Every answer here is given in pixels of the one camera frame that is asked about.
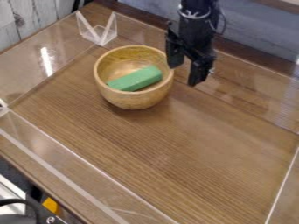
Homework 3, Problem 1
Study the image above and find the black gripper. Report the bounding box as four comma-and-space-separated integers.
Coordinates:
165, 0, 221, 87

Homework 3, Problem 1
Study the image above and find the green rectangular block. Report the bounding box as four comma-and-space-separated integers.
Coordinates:
106, 66, 162, 92

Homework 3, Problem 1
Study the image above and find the brown wooden bowl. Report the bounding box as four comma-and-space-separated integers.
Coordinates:
93, 45, 173, 109

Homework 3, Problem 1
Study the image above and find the yellow sticker label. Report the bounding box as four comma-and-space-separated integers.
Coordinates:
41, 197, 61, 214

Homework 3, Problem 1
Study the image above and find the clear acrylic corner bracket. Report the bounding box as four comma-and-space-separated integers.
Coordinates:
74, 10, 117, 46

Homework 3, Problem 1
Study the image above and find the clear acrylic front wall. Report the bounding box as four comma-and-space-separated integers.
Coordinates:
0, 100, 178, 224

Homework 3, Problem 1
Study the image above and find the black cable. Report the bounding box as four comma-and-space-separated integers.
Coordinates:
0, 198, 44, 224

